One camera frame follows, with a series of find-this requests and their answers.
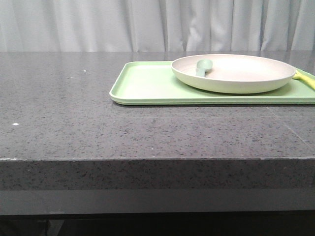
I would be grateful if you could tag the yellow plastic fork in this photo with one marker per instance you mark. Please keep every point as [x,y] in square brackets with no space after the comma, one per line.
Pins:
[305,79]

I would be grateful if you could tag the beige round plate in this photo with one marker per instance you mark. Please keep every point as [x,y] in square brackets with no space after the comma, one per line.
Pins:
[238,74]

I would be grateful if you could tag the light green serving tray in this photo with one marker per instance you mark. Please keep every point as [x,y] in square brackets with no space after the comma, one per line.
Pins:
[153,83]

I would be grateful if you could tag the pale green plastic spoon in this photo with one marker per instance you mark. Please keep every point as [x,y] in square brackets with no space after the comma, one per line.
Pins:
[203,67]

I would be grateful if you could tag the white pleated curtain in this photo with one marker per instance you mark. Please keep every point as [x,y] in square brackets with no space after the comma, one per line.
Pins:
[156,25]

